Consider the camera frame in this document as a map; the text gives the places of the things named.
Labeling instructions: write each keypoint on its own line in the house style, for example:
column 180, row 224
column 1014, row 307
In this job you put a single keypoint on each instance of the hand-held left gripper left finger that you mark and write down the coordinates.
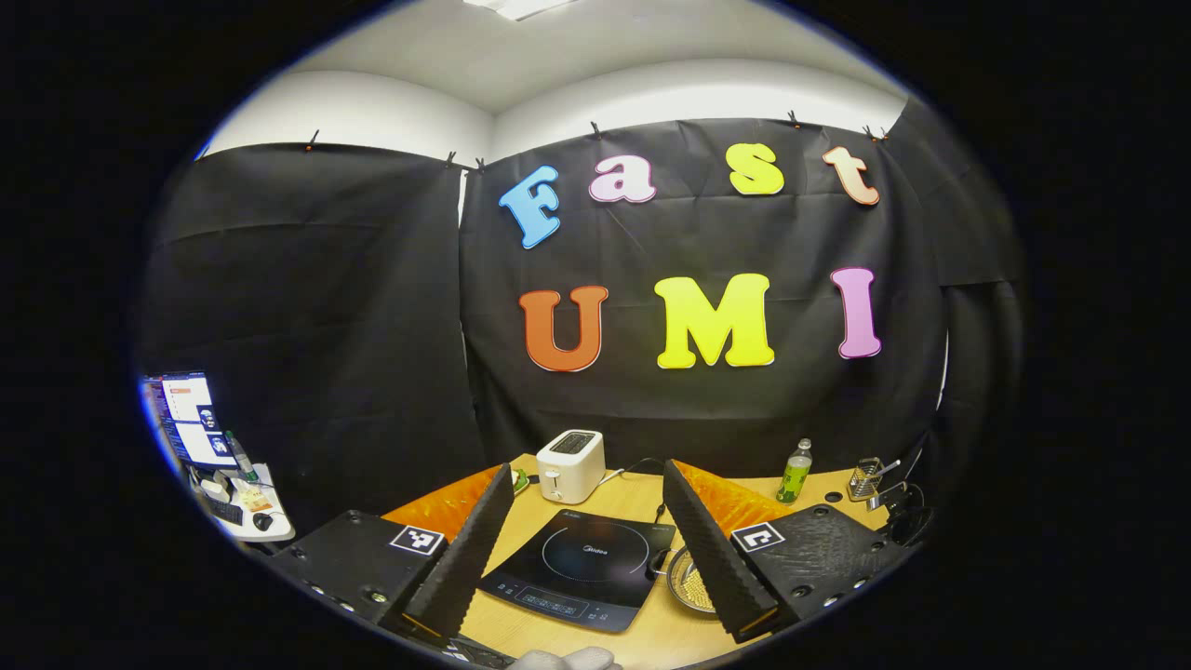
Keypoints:
column 465, row 568

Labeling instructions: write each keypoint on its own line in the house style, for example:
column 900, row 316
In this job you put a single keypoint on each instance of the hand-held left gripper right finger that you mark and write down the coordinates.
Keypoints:
column 712, row 558

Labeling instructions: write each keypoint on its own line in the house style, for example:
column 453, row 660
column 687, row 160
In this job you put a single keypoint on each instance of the green label drink bottle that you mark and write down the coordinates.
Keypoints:
column 794, row 479

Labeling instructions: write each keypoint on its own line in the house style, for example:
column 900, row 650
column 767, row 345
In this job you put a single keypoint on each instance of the white side desk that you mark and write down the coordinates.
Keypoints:
column 270, row 535

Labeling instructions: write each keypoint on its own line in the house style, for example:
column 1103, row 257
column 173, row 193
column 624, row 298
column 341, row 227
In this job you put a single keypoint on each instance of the computer monitor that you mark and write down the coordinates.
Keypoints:
column 191, row 419

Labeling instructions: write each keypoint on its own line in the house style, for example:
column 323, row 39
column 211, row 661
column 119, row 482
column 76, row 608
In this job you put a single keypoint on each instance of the white toaster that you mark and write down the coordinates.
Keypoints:
column 569, row 465

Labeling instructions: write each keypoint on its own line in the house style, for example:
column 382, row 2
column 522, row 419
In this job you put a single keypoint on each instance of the small tray with bread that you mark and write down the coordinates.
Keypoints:
column 520, row 480

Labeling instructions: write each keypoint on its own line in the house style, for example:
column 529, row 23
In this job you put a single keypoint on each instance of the steel pot with soybeans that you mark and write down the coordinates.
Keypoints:
column 690, row 586

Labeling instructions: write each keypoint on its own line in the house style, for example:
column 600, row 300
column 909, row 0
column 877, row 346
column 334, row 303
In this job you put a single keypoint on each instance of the black computer mouse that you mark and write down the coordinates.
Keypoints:
column 262, row 521

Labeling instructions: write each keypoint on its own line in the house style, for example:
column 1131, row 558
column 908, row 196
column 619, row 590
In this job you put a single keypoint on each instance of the black induction cooktop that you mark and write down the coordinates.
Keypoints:
column 577, row 568

